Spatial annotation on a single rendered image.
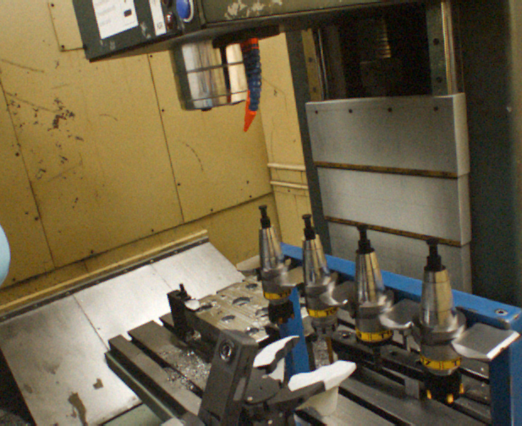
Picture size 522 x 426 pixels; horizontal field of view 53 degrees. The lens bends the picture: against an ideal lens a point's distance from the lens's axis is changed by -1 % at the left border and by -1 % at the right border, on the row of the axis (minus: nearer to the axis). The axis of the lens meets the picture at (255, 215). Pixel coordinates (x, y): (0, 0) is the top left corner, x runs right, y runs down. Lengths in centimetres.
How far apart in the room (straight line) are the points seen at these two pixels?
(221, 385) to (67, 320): 142
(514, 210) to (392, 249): 36
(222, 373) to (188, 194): 164
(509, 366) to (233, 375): 33
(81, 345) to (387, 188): 113
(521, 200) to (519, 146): 12
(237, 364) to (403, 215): 87
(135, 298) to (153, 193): 42
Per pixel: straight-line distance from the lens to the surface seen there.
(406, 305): 74
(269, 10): 77
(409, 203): 136
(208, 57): 101
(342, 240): 159
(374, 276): 73
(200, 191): 224
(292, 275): 88
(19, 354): 194
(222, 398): 62
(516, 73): 121
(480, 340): 67
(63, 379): 184
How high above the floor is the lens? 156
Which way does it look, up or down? 16 degrees down
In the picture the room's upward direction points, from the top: 10 degrees counter-clockwise
